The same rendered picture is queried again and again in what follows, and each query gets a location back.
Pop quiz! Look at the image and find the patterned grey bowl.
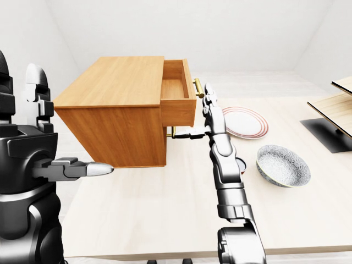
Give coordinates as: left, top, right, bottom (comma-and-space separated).
256, 145, 312, 189

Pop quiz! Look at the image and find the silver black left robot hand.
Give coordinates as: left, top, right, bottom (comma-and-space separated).
0, 49, 115, 195

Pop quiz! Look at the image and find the wooden cabinet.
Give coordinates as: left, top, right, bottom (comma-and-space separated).
53, 56, 197, 169

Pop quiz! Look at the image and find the wooden cabinet drawer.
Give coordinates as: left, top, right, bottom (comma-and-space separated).
159, 58, 197, 128

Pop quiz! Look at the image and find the white plate with red rings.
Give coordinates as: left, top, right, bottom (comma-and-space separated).
221, 106, 268, 140

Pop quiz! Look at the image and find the wooden tiered rack black base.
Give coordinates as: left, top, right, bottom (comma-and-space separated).
299, 76, 352, 155

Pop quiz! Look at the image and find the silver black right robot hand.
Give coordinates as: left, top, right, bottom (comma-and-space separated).
172, 82, 228, 140

